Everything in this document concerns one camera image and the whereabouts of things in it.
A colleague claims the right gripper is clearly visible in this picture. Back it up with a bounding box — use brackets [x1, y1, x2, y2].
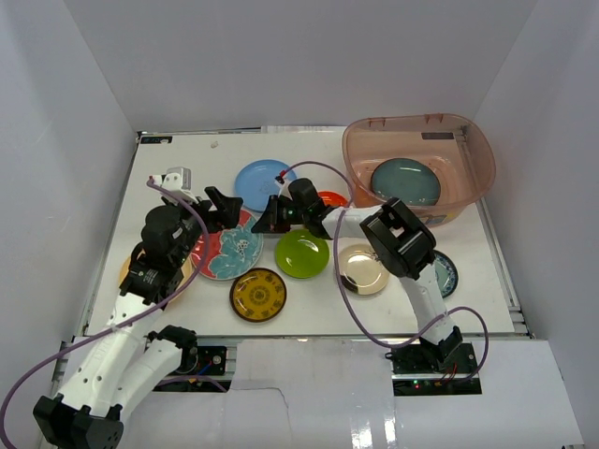
[252, 195, 310, 234]

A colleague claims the red teal floral plate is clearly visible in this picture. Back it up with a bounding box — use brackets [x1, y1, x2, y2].
[190, 210, 264, 281]

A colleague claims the dark teal glazed plate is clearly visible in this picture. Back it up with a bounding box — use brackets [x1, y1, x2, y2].
[371, 158, 441, 206]

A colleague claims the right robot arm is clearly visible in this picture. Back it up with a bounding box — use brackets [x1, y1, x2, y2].
[252, 178, 462, 373]

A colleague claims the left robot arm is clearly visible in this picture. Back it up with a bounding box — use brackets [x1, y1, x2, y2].
[33, 186, 242, 448]

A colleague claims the translucent pink plastic bin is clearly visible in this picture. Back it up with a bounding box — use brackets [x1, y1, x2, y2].
[342, 113, 496, 226]

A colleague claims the light blue plate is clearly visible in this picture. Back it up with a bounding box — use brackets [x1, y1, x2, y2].
[234, 159, 288, 212]

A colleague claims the lime green plate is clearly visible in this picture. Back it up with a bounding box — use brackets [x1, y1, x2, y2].
[274, 229, 329, 279]

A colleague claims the orange plate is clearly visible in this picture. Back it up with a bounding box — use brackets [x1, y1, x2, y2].
[317, 190, 349, 209]

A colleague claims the beige yellow plate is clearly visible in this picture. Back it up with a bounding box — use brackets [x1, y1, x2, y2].
[119, 253, 193, 305]

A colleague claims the yellow brown patterned plate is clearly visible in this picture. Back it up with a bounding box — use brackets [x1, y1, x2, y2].
[229, 268, 287, 324]

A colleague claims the small black label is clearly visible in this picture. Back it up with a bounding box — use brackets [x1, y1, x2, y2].
[139, 136, 172, 145]

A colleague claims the cream brown glossy plate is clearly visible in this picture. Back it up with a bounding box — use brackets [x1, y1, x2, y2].
[338, 243, 389, 296]

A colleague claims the blue white porcelain plate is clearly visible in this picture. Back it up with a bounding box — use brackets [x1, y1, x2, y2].
[434, 250, 459, 299]

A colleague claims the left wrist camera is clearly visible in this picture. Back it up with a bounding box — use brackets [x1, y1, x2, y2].
[149, 167, 197, 204]

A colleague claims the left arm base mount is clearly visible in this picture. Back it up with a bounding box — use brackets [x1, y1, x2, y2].
[153, 345, 230, 393]

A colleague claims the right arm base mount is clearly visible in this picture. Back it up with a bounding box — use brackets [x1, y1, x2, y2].
[385, 343, 482, 398]

